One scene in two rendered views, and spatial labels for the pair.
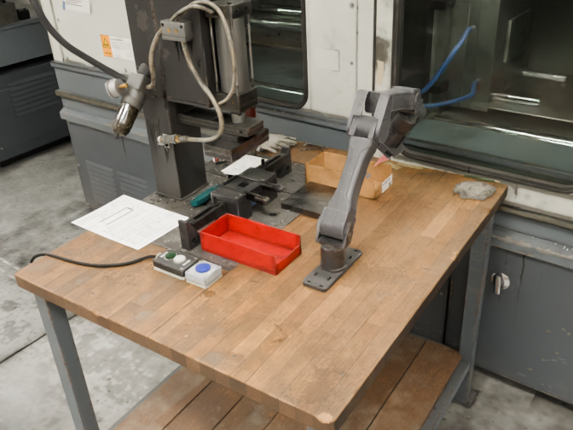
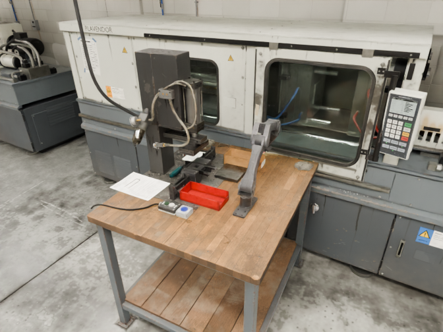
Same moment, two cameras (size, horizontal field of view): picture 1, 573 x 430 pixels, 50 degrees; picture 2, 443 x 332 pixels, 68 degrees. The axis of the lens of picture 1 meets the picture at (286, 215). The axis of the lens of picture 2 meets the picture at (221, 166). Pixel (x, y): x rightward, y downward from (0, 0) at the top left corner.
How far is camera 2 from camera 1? 0.29 m
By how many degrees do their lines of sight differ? 7
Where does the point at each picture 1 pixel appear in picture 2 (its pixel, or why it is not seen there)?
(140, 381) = (136, 265)
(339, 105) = (235, 124)
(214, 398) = (179, 271)
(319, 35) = (225, 90)
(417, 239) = (281, 190)
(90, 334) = not seen: hidden behind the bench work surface
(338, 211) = (248, 180)
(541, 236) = (333, 186)
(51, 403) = (90, 279)
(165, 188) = (155, 168)
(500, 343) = (314, 236)
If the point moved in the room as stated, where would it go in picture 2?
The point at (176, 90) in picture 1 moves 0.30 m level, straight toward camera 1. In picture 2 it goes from (164, 122) to (174, 142)
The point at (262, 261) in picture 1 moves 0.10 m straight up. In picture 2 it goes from (211, 204) to (211, 188)
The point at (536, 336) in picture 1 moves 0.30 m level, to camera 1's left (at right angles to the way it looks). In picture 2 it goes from (331, 232) to (293, 236)
